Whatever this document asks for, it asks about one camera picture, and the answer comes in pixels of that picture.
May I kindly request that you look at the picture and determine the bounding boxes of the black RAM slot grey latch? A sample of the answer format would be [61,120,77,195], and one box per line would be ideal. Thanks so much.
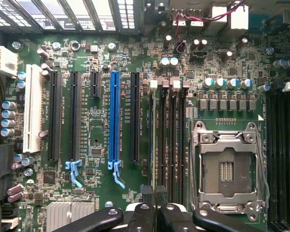
[179,81,190,206]
[159,81,170,203]

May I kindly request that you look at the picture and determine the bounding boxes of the long black expansion slot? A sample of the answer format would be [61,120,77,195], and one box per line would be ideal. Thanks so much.
[69,71,83,162]
[130,72,141,163]
[47,70,62,162]

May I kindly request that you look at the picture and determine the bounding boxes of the white PCI expansion slot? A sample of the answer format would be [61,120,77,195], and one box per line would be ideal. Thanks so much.
[23,64,44,154]

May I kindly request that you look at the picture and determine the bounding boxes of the light blue slot latch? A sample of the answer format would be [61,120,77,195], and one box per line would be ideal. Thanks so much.
[65,159,83,189]
[107,161,126,189]

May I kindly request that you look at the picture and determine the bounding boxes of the metal socket locking lever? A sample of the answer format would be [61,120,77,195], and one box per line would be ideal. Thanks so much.
[255,131,271,208]

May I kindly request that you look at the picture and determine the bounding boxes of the blue expansion slot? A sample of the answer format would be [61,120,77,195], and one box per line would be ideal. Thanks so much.
[108,70,122,170]

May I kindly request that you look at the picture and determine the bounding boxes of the purple capacitor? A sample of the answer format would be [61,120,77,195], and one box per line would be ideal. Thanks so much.
[6,184,24,195]
[7,192,24,203]

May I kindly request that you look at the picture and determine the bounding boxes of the black main power connector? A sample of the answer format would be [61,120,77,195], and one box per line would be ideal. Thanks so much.
[0,144,15,203]

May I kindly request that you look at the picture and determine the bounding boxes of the red and black wire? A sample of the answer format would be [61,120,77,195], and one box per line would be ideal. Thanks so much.
[173,0,245,53]

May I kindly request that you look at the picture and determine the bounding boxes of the black and white SATA ports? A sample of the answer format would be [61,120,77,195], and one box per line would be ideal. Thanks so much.
[0,202,20,230]

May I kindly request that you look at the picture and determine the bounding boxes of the short black expansion slot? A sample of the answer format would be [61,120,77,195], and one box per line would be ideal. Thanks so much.
[89,71,102,99]

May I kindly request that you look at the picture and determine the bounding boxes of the silver finned chipset heatsink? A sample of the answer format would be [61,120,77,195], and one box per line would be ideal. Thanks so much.
[46,202,96,232]

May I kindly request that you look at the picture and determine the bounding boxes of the white power connector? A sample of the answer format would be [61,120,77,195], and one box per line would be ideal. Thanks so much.
[0,45,18,77]

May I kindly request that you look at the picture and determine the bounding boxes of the silver CPU socket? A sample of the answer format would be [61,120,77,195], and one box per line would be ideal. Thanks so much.
[188,120,271,222]

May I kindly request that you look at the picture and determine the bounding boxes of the green motherboard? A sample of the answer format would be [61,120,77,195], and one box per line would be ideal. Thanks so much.
[1,29,290,232]

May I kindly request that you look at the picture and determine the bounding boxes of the metal rear port block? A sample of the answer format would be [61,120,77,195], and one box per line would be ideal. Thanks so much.
[144,0,250,34]

